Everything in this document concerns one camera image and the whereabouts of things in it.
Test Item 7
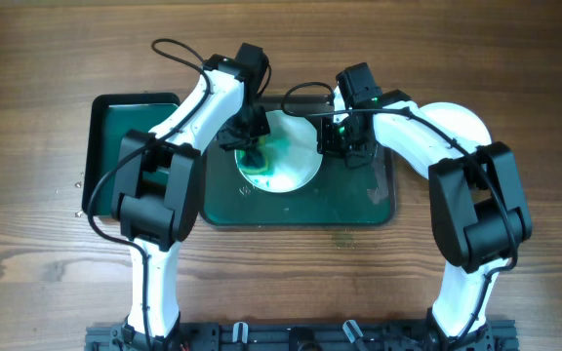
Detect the green yellow sponge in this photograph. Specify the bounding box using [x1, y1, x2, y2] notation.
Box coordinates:
[235, 138, 270, 175]

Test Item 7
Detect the white plate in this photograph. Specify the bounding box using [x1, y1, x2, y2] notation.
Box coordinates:
[237, 110, 323, 193]
[407, 101, 493, 179]

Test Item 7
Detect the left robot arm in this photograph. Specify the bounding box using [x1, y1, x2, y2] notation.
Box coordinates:
[108, 43, 270, 350]

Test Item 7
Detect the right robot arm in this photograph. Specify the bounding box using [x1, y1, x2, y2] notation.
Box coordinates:
[317, 62, 532, 350]

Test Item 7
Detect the large dark green tray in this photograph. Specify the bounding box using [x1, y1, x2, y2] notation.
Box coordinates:
[200, 96, 396, 229]

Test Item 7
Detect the small black water tray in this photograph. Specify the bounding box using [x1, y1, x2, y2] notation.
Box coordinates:
[82, 93, 181, 213]

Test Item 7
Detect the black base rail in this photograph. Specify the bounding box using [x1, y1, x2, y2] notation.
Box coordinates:
[84, 320, 520, 351]

